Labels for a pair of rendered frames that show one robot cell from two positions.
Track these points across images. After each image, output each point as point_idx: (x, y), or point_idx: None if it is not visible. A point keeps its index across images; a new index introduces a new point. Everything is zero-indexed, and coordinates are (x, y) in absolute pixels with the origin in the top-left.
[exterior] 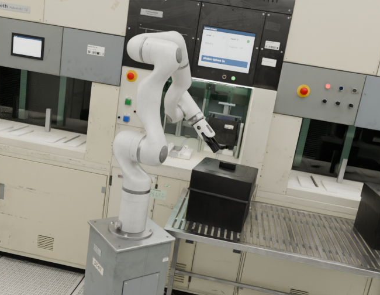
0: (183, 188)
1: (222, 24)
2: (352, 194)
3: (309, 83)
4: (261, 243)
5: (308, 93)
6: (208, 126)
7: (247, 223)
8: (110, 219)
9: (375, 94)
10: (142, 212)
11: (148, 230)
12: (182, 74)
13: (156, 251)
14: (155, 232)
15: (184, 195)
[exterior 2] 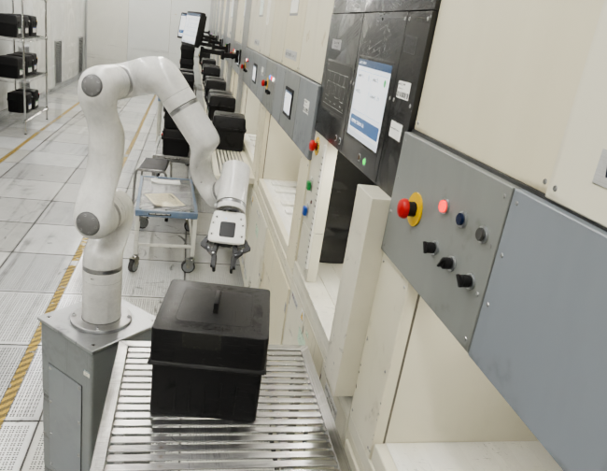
0: (300, 345)
1: (371, 51)
2: None
3: (424, 191)
4: (120, 438)
5: (418, 218)
6: (232, 225)
7: (199, 421)
8: (121, 303)
9: (522, 265)
10: (87, 296)
11: (99, 327)
12: (177, 124)
13: (76, 352)
14: (104, 335)
15: (270, 348)
